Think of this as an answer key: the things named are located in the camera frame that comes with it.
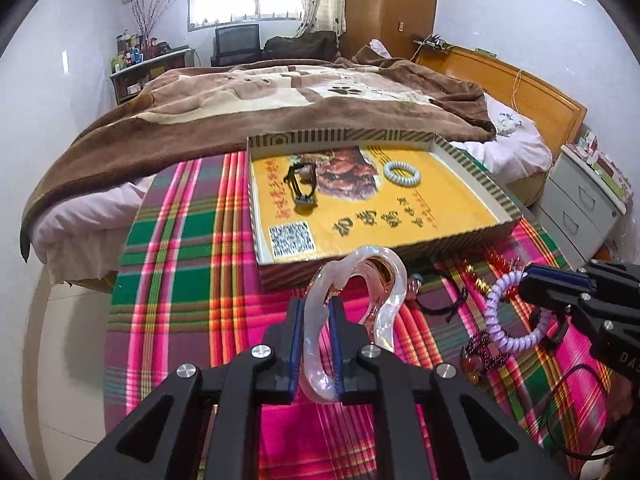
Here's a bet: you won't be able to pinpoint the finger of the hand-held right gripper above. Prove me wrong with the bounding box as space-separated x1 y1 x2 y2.
527 262 598 288
518 277 583 311

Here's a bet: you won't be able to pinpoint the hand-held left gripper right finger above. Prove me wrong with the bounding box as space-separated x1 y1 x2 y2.
329 297 573 480

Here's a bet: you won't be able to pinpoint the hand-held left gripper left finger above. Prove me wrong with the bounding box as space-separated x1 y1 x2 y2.
62 297 307 480

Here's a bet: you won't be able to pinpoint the red bead bracelet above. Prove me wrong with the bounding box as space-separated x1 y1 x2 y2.
462 252 526 303

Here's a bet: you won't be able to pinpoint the purple spiral hair tie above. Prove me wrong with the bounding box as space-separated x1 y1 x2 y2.
482 271 553 352

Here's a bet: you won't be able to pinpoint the clear pearlescent hair claw clip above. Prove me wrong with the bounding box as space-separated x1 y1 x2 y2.
302 245 408 403

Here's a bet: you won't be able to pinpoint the black hair tie with bead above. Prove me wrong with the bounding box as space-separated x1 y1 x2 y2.
407 272 471 323

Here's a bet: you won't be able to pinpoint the yellow printed cardboard box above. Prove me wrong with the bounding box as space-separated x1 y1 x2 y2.
246 129 523 291

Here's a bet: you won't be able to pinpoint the person's right hand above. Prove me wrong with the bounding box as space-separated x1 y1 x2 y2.
607 376 640 426

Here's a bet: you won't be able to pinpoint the white nightstand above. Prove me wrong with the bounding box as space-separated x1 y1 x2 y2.
537 144 627 271

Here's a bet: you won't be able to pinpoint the plaid tablecloth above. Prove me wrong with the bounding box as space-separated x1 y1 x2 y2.
102 152 616 480

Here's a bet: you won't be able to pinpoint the boxes on nightstand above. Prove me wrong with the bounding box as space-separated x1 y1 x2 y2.
575 129 632 198

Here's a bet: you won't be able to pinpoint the white flower-print pillow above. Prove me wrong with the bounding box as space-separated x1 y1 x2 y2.
485 92 553 183

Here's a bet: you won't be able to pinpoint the wooden bed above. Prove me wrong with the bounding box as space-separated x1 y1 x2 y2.
415 45 588 206

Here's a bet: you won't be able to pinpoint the brown paw-print blanket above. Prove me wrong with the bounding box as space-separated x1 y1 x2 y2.
20 42 497 261

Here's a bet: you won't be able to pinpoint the power strip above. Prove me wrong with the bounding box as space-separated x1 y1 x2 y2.
412 33 452 54

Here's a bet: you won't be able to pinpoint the dark brown cloth pile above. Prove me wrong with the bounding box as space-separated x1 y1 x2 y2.
262 31 342 61

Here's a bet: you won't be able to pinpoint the black office chair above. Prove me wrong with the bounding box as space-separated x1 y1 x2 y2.
211 24 264 67

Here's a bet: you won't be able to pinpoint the wooden wardrobe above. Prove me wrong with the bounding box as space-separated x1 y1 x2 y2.
344 0 441 61

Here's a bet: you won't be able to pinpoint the group of bottles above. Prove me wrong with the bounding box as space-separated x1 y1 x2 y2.
112 32 172 73

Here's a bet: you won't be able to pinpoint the window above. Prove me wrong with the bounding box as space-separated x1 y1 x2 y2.
187 0 306 31

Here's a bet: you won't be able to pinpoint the vase of flower branches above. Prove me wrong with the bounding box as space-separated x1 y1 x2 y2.
129 0 182 53

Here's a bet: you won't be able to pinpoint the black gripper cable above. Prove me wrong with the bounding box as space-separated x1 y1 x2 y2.
547 362 618 463

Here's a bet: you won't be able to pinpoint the black cord bracelet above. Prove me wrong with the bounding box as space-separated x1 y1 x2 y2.
282 160 319 209

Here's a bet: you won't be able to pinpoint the white spiral hair tie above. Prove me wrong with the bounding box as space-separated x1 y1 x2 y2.
382 161 420 187

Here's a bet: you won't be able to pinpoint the orange cable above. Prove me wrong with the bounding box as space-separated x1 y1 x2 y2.
509 66 524 107

